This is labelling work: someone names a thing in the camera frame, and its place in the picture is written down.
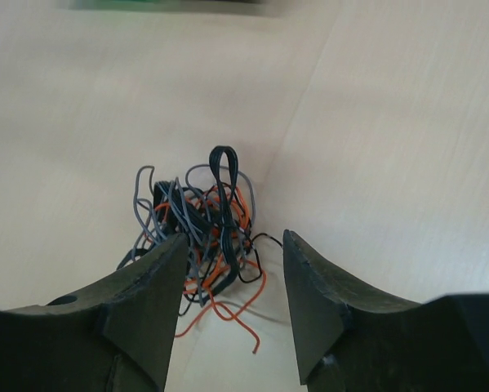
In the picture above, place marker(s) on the green plastic bin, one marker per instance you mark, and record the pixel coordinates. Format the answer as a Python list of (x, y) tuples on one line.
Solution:
[(148, 4)]

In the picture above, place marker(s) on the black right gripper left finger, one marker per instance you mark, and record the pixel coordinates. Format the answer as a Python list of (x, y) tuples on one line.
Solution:
[(113, 335)]

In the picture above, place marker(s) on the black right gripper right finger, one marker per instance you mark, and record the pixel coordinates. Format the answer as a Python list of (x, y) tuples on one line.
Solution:
[(352, 336)]

